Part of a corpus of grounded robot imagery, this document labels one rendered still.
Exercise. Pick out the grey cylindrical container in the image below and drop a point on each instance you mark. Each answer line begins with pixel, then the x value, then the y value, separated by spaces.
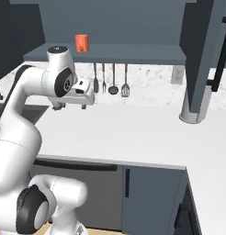
pixel 186 114

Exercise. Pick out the grey wall outlet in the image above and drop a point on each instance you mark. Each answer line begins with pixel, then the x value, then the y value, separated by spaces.
pixel 177 74

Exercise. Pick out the blue-grey base cabinet door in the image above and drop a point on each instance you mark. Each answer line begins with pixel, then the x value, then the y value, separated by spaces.
pixel 151 202

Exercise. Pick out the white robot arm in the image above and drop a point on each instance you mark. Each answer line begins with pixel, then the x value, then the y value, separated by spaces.
pixel 16 147

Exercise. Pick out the orange cup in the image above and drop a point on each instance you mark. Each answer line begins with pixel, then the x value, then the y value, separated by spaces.
pixel 81 42

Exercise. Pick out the blue-grey wall shelf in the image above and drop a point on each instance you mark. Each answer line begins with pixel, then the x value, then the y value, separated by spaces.
pixel 127 54

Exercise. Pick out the blue-grey open cabinet door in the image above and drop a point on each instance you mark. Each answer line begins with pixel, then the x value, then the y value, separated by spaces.
pixel 200 46

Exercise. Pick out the dark hanging fork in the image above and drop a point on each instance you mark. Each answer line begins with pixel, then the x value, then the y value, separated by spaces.
pixel 103 82

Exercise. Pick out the dark blue wall cabinet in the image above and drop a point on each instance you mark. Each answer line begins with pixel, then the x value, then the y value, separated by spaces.
pixel 16 33

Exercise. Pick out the dark hanging ladle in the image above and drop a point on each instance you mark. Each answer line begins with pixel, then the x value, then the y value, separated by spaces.
pixel 113 89

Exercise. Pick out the dark corner base cabinet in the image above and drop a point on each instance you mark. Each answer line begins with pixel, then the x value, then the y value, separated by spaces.
pixel 186 214

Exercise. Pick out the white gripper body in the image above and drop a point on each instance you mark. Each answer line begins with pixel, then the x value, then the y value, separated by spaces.
pixel 73 98

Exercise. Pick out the dark sink basin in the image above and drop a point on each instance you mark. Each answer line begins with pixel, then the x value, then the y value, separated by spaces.
pixel 33 111

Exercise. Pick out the grey hanging slotted spatula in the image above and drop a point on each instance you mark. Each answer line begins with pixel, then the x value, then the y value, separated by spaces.
pixel 125 91

